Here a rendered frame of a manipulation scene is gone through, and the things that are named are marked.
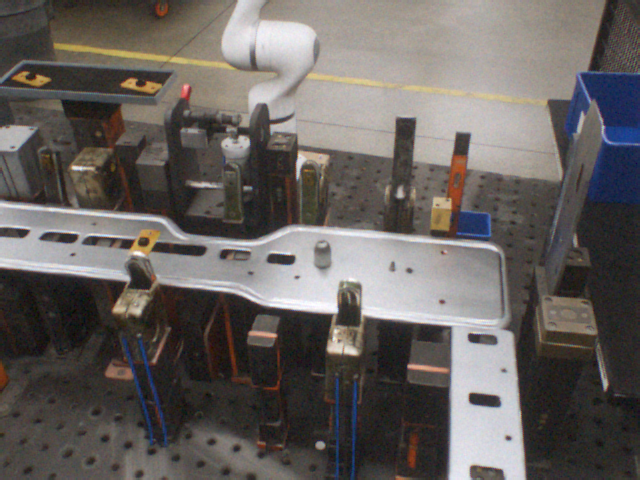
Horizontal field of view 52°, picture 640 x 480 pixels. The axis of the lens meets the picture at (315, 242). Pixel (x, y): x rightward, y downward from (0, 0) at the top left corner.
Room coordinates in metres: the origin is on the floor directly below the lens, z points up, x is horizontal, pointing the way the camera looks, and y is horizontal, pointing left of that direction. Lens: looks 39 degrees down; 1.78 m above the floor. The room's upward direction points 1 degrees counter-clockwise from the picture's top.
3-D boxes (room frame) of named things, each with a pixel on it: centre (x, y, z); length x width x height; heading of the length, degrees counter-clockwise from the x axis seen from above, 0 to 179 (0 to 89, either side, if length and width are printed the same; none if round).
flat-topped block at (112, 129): (1.34, 0.49, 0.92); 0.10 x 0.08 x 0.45; 80
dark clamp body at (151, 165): (1.16, 0.32, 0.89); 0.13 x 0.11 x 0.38; 170
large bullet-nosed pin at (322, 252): (0.90, -0.01, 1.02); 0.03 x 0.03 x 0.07
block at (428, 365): (0.68, -0.17, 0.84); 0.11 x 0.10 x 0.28; 170
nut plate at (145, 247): (0.96, 0.32, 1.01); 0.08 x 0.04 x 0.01; 170
